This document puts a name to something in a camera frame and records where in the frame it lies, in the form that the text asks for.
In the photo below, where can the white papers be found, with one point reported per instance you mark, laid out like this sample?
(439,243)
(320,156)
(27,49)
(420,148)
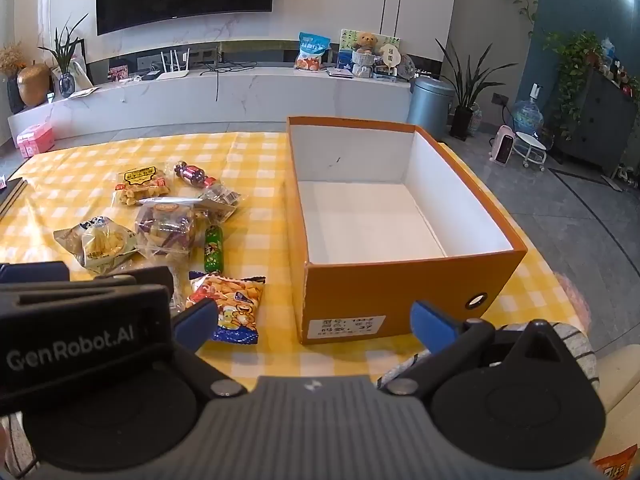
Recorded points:
(82,92)

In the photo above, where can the plant in blue vase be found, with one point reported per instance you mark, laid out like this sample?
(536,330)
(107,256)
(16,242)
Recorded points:
(66,85)

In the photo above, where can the green snack tube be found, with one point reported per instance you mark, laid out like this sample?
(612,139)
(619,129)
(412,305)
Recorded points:
(212,250)

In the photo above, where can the pale bread packet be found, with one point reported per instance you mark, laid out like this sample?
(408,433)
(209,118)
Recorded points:
(100,242)

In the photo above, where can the flat grey book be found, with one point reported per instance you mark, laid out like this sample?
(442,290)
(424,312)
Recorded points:
(340,73)

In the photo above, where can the orange packet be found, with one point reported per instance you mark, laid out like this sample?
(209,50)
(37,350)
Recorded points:
(617,467)

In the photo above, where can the dried flowers in dark vase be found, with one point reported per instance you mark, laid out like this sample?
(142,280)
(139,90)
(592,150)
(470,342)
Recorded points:
(12,60)

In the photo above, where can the white round stool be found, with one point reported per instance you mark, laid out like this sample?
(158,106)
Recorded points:
(531,140)

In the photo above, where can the orange bear snack bag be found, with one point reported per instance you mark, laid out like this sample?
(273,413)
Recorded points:
(235,305)

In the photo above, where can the green picture card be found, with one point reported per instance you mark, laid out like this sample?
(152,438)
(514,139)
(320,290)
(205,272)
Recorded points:
(345,40)

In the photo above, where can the blue water bottle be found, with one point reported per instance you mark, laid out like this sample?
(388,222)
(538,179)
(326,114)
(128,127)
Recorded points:
(527,117)

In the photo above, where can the pink heater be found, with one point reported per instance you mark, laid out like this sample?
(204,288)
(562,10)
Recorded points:
(505,145)

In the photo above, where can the blue snack bag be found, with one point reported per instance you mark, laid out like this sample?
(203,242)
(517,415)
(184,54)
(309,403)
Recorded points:
(312,52)

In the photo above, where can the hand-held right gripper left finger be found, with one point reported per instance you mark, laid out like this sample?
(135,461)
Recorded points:
(197,322)

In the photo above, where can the white marble television console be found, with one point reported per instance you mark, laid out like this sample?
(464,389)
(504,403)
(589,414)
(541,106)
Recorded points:
(250,95)

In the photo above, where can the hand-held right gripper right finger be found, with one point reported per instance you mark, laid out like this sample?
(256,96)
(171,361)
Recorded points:
(430,325)

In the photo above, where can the glass decorative plate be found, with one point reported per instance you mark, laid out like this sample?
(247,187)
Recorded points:
(409,67)

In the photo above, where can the clear wrapped snack packet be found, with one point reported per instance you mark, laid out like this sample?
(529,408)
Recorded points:
(220,197)

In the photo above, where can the dark grey cabinet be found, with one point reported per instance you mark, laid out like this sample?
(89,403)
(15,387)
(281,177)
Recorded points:
(600,120)

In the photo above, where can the white router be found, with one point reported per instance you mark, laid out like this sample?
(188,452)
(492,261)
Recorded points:
(172,74)

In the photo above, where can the ivy plant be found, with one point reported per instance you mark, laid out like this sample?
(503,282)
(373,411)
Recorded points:
(575,55)

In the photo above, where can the waffle packet with yellow label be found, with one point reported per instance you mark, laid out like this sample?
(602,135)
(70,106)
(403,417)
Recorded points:
(140,185)

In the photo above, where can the mixed fruit crisps bag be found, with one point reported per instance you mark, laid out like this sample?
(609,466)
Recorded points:
(165,227)

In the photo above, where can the pink storage box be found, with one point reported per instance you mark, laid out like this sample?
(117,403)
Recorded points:
(35,140)

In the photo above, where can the teddy bear in white basket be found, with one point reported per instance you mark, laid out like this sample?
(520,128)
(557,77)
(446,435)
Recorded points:
(365,42)

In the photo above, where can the golden vase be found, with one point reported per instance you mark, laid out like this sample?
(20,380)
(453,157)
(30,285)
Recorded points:
(34,85)

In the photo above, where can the round paper fan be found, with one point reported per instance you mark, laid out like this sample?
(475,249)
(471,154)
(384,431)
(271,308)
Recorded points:
(390,55)

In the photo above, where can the grey trash can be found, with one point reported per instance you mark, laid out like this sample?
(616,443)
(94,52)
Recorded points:
(430,110)

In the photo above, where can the orange cardboard box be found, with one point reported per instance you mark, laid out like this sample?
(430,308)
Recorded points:
(390,290)

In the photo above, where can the potted long-leaf plant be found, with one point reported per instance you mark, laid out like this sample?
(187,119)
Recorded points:
(462,120)

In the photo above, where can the yellow checked tablecloth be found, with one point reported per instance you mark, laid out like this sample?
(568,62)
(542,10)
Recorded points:
(260,170)

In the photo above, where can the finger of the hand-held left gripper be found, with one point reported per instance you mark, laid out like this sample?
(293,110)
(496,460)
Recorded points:
(35,272)

